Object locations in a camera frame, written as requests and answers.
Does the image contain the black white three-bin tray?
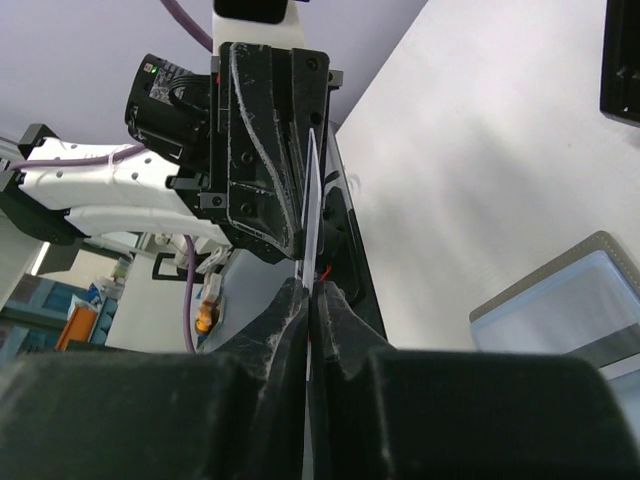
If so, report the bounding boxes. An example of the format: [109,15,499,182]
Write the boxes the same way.
[600,0,640,128]

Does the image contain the white magnetic stripe card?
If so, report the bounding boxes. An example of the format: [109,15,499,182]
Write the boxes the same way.
[300,129,322,296]

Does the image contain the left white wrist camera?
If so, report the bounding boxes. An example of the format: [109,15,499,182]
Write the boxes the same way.
[212,1,305,54]

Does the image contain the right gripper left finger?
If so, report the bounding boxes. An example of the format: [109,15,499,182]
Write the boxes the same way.
[1,278,309,479]

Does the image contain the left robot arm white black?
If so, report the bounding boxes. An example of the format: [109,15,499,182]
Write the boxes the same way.
[1,43,343,264]

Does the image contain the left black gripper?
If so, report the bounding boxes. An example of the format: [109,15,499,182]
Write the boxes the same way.
[169,42,340,260]

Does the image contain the grey leather card holder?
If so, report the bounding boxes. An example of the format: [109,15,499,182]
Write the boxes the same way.
[468,229,640,381]

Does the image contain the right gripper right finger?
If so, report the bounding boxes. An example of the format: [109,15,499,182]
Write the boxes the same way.
[310,282,639,479]

